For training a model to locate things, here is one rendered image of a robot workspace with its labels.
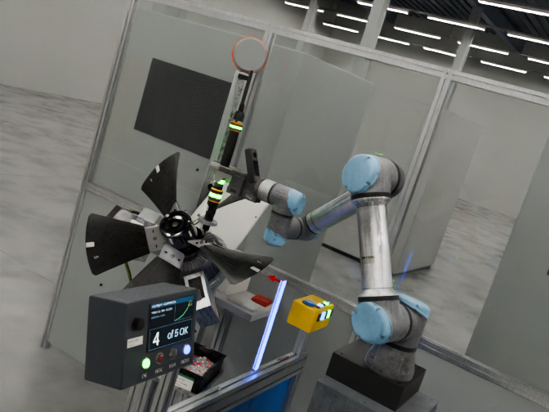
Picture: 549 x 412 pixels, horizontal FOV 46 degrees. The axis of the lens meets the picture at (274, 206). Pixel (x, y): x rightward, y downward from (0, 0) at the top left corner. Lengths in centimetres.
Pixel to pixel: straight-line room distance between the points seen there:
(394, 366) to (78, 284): 218
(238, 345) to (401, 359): 129
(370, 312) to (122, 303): 72
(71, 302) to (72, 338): 20
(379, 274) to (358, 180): 27
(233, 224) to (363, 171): 87
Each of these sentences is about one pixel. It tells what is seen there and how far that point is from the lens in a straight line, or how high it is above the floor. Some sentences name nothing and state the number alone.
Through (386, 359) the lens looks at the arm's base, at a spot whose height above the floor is 112.
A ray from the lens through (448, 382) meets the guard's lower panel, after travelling 274.
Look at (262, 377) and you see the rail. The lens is 224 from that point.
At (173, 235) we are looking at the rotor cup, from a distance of 226.
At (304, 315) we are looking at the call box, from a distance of 235.
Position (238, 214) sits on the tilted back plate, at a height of 125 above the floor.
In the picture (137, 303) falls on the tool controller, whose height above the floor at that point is 125.
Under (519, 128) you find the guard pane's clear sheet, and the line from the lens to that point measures 262.
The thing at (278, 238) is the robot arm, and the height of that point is 132.
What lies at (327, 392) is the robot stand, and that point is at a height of 98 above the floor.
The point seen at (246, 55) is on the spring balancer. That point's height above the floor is 187.
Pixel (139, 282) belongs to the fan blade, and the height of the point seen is 103.
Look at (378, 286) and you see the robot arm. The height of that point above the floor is 134.
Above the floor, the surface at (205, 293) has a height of 103.
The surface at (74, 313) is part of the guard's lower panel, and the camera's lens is 375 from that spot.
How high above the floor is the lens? 177
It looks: 10 degrees down
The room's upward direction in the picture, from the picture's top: 17 degrees clockwise
